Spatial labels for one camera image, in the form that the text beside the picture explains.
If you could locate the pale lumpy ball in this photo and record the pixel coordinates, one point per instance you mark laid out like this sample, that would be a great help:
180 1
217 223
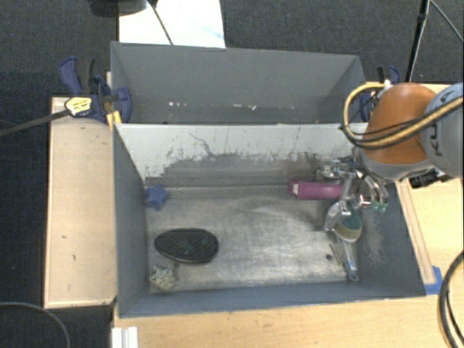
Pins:
163 277

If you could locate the grey metal bin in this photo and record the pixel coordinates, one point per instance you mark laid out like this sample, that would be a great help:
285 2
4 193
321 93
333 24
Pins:
253 230

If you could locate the teal and tan brush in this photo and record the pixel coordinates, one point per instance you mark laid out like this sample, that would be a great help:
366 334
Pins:
349 232

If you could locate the blue star-shaped toy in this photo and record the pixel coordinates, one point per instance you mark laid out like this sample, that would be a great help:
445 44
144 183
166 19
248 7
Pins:
156 196

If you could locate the purple cylinder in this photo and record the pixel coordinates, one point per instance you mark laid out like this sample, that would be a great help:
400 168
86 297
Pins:
315 190

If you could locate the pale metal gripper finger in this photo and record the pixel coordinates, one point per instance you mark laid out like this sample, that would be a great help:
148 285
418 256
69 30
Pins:
335 216
363 201

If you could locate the black cylinder on white bracket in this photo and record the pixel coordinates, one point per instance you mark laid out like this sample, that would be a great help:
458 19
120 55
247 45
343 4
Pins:
422 180

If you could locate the black oval brush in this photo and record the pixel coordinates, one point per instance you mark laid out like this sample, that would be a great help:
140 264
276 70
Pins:
186 245

